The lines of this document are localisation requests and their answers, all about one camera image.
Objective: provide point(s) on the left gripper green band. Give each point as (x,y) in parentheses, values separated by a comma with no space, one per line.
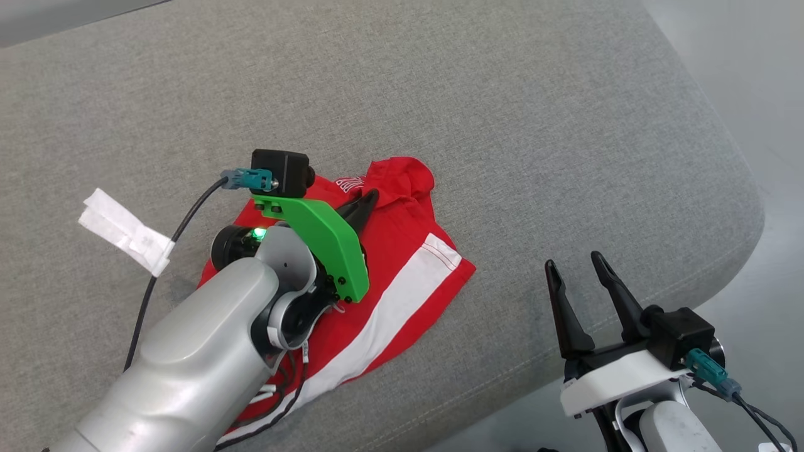
(326,245)

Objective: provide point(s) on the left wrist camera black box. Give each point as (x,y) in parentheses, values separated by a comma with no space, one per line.
(282,171)

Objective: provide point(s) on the white tape tag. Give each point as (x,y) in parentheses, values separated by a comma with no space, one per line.
(125,229)

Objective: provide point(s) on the red garment with white stripe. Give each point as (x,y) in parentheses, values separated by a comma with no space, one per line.
(402,251)

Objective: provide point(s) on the grey fabric sofa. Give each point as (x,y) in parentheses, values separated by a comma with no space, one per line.
(502,125)

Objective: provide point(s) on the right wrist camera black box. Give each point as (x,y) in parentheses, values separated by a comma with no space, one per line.
(681,336)

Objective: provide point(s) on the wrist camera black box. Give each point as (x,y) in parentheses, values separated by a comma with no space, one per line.
(282,171)
(681,336)

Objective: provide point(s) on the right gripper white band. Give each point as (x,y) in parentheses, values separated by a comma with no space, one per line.
(615,380)

